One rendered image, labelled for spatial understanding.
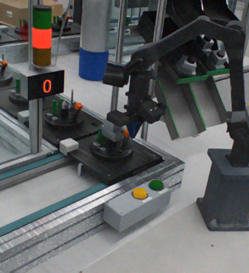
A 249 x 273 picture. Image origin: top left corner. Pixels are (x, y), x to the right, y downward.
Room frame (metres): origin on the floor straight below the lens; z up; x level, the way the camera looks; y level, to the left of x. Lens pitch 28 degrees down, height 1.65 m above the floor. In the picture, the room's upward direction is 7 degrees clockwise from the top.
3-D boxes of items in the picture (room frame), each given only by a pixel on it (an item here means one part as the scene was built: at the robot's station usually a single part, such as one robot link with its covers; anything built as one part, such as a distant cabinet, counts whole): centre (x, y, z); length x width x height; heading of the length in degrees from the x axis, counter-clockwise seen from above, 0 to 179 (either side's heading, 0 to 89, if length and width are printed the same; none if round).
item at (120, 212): (0.97, -0.03, 0.93); 0.21 x 0.07 x 0.06; 139
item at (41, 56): (1.11, 0.29, 1.28); 0.05 x 0.05 x 0.05
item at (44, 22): (1.11, 0.29, 1.38); 0.05 x 0.05 x 0.05
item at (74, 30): (2.63, 0.57, 1.01); 0.24 x 0.24 x 0.13; 49
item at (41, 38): (1.11, 0.29, 1.33); 0.05 x 0.05 x 0.05
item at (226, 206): (1.05, -0.30, 0.96); 0.15 x 0.15 x 0.20; 12
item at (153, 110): (1.08, -0.03, 1.17); 0.07 x 0.07 x 0.06; 50
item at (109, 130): (1.18, 0.08, 1.06); 0.08 x 0.04 x 0.07; 49
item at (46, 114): (1.34, 0.27, 1.01); 0.24 x 0.24 x 0.13; 49
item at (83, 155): (1.17, 0.07, 0.96); 0.24 x 0.24 x 0.02; 49
